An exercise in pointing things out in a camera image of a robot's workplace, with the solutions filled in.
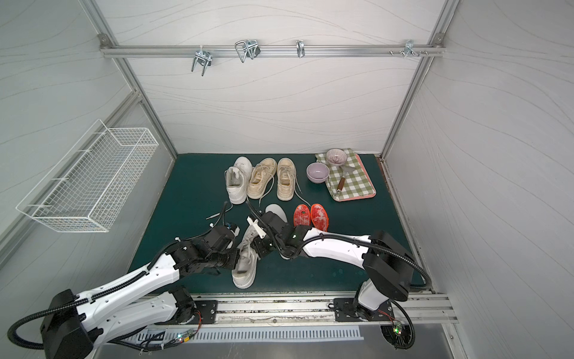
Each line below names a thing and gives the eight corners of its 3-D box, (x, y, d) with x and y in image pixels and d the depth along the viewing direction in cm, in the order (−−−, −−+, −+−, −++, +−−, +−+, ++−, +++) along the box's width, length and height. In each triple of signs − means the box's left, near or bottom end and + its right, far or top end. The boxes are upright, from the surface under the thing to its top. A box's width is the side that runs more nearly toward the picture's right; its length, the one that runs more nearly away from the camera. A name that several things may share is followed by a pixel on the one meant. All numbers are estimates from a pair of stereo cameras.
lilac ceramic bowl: (307, 183, 109) (307, 177, 106) (306, 167, 116) (306, 161, 112) (329, 183, 109) (330, 177, 106) (327, 167, 116) (328, 161, 112)
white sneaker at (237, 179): (224, 203, 102) (219, 191, 95) (234, 161, 119) (230, 149, 112) (246, 203, 102) (243, 191, 95) (253, 162, 119) (250, 149, 112)
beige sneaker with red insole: (275, 200, 102) (274, 194, 98) (278, 160, 118) (277, 154, 114) (295, 200, 102) (295, 194, 98) (295, 160, 118) (295, 154, 114)
